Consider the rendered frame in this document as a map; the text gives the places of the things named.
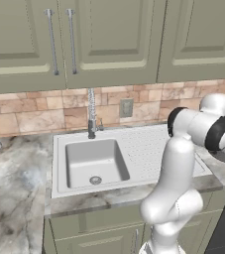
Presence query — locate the grey wall socket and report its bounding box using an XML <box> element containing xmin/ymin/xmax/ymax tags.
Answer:
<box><xmin>119</xmin><ymin>97</ymin><xmax>135</xmax><ymax>119</ymax></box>

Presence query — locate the silver base cupboard handle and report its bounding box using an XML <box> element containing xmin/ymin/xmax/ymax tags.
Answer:
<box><xmin>133</xmin><ymin>228</ymin><xmax>141</xmax><ymax>254</ymax></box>

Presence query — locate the white sink with drainboard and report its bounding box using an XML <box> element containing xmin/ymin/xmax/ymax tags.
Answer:
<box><xmin>51</xmin><ymin>123</ymin><xmax>214</xmax><ymax>199</ymax></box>

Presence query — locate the silver spring tap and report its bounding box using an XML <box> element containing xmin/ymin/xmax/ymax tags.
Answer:
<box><xmin>86</xmin><ymin>87</ymin><xmax>105</xmax><ymax>140</ymax></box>

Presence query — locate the dark grey appliance front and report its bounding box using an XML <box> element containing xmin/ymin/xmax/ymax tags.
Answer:
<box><xmin>203</xmin><ymin>188</ymin><xmax>225</xmax><ymax>254</ymax></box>

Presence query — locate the sage green drawer front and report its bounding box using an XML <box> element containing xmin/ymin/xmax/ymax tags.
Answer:
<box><xmin>49</xmin><ymin>203</ymin><xmax>146</xmax><ymax>236</ymax></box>

